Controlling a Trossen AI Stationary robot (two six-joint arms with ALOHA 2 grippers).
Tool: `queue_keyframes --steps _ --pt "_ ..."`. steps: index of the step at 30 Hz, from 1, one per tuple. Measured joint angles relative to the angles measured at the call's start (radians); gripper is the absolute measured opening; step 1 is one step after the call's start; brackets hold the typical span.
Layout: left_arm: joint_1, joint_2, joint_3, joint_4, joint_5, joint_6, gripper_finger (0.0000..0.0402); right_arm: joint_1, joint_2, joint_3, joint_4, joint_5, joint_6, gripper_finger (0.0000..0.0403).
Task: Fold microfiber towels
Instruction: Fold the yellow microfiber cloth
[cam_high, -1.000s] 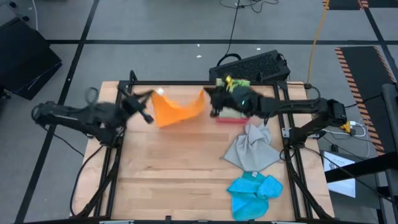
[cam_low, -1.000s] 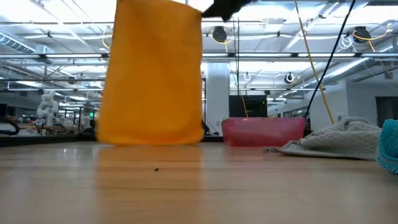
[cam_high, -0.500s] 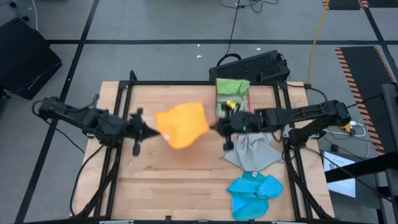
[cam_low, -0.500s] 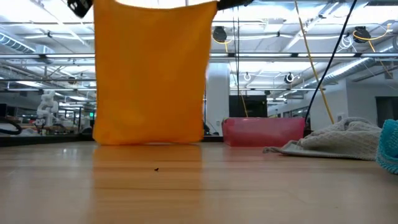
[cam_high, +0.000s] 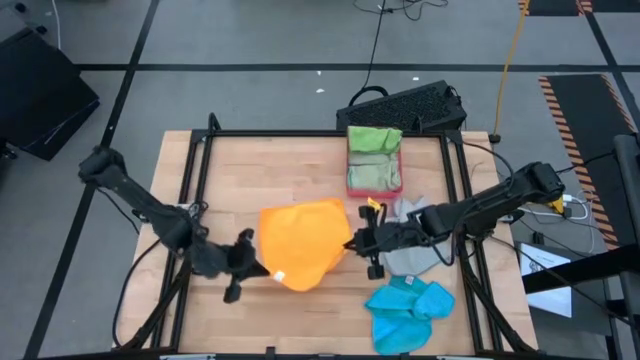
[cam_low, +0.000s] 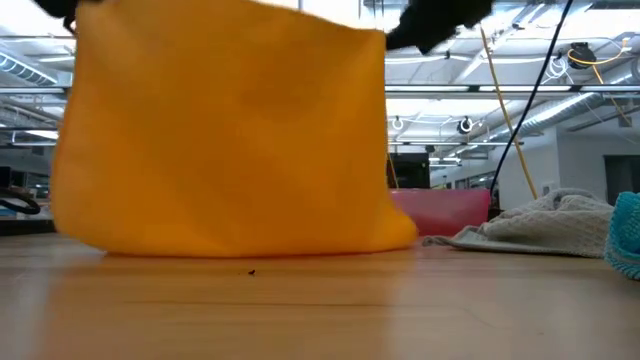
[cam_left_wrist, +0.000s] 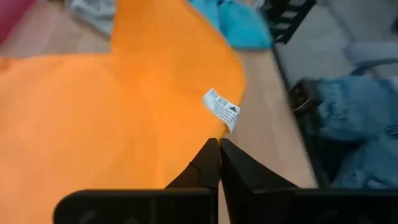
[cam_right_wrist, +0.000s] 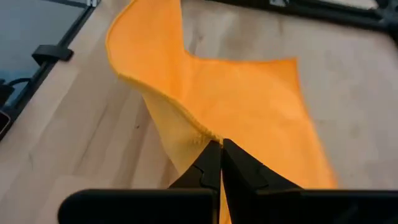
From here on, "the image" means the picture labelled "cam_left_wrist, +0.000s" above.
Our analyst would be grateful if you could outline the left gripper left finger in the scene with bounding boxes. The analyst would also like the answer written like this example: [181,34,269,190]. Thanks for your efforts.
[52,138,221,224]

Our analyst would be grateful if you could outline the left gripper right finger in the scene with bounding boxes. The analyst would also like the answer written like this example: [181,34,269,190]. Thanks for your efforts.
[220,138,398,224]

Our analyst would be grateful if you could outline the orange microfiber towel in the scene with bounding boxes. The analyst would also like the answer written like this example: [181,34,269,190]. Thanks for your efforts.
[0,0,247,224]

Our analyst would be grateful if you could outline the blue microfiber towel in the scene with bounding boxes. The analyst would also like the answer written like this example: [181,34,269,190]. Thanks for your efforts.
[188,0,274,51]

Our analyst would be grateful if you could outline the grey microfiber towel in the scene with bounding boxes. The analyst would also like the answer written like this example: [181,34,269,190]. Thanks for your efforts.
[64,0,116,37]

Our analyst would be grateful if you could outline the person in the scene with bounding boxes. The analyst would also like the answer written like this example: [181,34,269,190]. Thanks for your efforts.
[313,74,398,190]

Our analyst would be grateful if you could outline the red plastic bin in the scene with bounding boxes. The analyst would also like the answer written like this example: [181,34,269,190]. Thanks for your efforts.
[0,0,37,47]

